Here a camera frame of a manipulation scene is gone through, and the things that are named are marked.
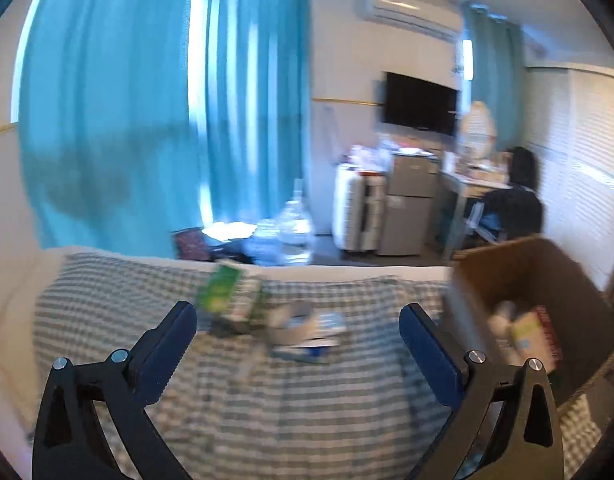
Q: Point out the short blue curtain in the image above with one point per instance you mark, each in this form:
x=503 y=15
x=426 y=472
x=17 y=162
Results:
x=494 y=75

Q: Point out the white air conditioner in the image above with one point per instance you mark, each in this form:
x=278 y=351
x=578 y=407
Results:
x=409 y=12

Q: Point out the white tape roll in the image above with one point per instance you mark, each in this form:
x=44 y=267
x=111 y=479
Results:
x=287 y=322

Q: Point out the pile of plastic bags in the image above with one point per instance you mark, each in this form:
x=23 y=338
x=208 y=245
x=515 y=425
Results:
x=369 y=157

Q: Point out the clear water jug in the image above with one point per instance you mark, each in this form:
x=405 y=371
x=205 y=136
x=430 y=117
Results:
x=294 y=235

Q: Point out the small grey fridge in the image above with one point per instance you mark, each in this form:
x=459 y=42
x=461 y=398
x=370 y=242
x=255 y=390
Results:
x=409 y=205

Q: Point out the oval white vanity mirror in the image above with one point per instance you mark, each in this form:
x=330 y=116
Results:
x=479 y=127

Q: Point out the green packet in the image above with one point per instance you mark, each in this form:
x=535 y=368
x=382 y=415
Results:
x=222 y=290

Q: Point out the dark floral bag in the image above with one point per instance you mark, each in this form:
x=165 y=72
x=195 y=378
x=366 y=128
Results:
x=189 y=245

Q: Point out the wide blue curtain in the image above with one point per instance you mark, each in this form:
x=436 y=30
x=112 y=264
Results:
x=107 y=110

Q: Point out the white suitcase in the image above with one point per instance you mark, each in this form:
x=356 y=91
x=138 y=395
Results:
x=357 y=210

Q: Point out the white mattress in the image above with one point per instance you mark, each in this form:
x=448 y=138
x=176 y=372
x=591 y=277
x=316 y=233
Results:
x=17 y=305

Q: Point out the white chair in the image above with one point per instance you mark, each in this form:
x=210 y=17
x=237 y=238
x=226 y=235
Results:
x=479 y=225

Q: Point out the white dressing desk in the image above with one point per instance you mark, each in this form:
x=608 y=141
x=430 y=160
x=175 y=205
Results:
x=462 y=190

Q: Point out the pack of plastic bottles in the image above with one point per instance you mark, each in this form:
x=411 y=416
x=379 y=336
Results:
x=264 y=242

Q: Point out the narrow blue curtain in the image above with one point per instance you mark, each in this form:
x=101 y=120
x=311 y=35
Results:
x=257 y=100

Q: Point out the black backpack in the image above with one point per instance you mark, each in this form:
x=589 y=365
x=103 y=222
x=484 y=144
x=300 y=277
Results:
x=522 y=167

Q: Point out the black wall television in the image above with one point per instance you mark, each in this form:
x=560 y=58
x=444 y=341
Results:
x=419 y=102

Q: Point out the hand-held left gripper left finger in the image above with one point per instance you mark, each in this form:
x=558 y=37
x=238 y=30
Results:
x=169 y=350

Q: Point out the blue and white packets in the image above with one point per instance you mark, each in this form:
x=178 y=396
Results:
x=317 y=342

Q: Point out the white louvred wardrobe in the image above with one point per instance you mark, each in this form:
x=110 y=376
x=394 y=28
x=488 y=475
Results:
x=582 y=160

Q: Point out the checked blanket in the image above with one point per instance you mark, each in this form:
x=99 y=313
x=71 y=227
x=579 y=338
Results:
x=297 y=410

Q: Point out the brown cardboard box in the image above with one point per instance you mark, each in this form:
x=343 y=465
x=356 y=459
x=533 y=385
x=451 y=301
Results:
x=527 y=270

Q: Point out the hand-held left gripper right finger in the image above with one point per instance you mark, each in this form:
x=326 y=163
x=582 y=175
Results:
x=429 y=355

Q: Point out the plain white bottle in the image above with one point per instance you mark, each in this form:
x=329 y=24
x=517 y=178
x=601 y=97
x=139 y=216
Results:
x=502 y=322

